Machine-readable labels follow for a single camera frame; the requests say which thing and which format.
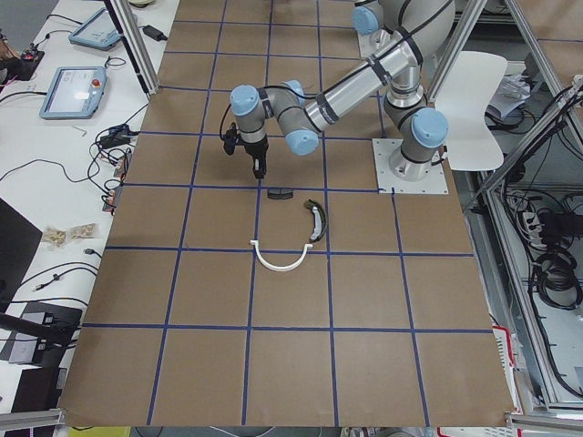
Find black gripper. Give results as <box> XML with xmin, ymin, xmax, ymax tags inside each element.
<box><xmin>242</xmin><ymin>138</ymin><xmax>269</xmax><ymax>179</ymax></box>

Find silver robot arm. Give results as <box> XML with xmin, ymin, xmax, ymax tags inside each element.
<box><xmin>221</xmin><ymin>1</ymin><xmax>455</xmax><ymax>181</ymax></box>
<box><xmin>352</xmin><ymin>0</ymin><xmax>384</xmax><ymax>36</ymax></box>

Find dark grey brake pad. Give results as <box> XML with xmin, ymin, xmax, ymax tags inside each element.
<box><xmin>267</xmin><ymin>188</ymin><xmax>293</xmax><ymax>200</ymax></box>

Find olive curved brake shoe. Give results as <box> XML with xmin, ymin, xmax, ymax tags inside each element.
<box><xmin>304</xmin><ymin>199</ymin><xmax>328</xmax><ymax>243</ymax></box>

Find brown paper table mat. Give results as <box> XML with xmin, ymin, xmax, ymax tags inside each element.
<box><xmin>60</xmin><ymin>1</ymin><xmax>513</xmax><ymax>427</ymax></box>

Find black power adapter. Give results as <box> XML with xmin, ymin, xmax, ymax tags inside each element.
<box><xmin>141</xmin><ymin>25</ymin><xmax>168</xmax><ymax>42</ymax></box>

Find near teach pendant tablet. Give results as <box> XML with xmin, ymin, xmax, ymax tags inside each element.
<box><xmin>39</xmin><ymin>66</ymin><xmax>107</xmax><ymax>120</ymax></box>

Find teach pendant tablet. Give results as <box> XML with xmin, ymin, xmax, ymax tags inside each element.
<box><xmin>68</xmin><ymin>7</ymin><xmax>120</xmax><ymax>51</ymax></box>
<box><xmin>39</xmin><ymin>66</ymin><xmax>107</xmax><ymax>120</ymax></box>

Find far teach pendant tablet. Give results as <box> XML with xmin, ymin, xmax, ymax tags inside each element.
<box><xmin>68</xmin><ymin>7</ymin><xmax>120</xmax><ymax>51</ymax></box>

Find bag of wooden pieces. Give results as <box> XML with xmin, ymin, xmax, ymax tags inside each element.
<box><xmin>41</xmin><ymin>226</ymin><xmax>67</xmax><ymax>247</ymax></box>

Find white plastic chair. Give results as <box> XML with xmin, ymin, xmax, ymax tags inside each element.
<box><xmin>435</xmin><ymin>51</ymin><xmax>507</xmax><ymax>171</ymax></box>

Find black box on table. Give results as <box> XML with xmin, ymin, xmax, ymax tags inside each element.
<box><xmin>1</xmin><ymin>50</ymin><xmax>45</xmax><ymax>85</ymax></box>

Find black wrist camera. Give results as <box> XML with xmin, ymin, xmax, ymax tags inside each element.
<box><xmin>223</xmin><ymin>122</ymin><xmax>240</xmax><ymax>156</ymax></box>

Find white half ring part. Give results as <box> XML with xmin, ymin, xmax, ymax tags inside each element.
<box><xmin>249</xmin><ymin>239</ymin><xmax>313</xmax><ymax>273</ymax></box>

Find black power brick cables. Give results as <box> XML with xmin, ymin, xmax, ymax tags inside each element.
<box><xmin>97</xmin><ymin>123</ymin><xmax>138</xmax><ymax>148</ymax></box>

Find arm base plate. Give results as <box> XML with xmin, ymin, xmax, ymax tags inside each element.
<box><xmin>357</xmin><ymin>29</ymin><xmax>394</xmax><ymax>59</ymax></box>
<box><xmin>373</xmin><ymin>138</ymin><xmax>448</xmax><ymax>195</ymax></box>

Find aluminium frame post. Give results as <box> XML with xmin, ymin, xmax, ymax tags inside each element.
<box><xmin>104</xmin><ymin>0</ymin><xmax>159</xmax><ymax>96</ymax></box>

